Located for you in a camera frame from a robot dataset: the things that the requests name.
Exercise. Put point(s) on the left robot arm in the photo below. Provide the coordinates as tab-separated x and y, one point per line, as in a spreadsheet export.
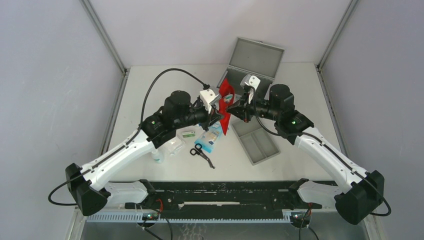
90	185

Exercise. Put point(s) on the black medical scissors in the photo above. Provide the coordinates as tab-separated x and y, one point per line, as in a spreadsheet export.
197	150

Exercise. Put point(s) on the blue plaster packet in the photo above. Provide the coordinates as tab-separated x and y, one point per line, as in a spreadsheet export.
208	139

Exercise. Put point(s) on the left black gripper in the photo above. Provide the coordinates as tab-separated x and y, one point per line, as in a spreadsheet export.
209	118

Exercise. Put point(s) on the grey metal medicine box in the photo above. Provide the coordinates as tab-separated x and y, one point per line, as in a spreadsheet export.
256	58

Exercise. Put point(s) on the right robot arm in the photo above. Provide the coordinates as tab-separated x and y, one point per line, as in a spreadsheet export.
357	193

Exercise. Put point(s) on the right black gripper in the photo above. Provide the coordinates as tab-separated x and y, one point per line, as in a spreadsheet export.
243	109

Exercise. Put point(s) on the bagged white gauze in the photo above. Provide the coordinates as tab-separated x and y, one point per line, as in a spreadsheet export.
174	145

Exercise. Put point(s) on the clear bottle white cap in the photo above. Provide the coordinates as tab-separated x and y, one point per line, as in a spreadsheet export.
157	156

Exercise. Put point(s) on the small green white box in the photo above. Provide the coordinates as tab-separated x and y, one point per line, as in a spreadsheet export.
188	134

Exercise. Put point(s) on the red first aid pouch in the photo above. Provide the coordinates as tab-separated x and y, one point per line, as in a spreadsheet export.
225	89

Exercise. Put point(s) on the grey plastic divider tray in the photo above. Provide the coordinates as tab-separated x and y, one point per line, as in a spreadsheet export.
255	141

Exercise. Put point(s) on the bagged small blue box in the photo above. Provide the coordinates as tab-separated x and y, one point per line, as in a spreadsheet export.
228	98

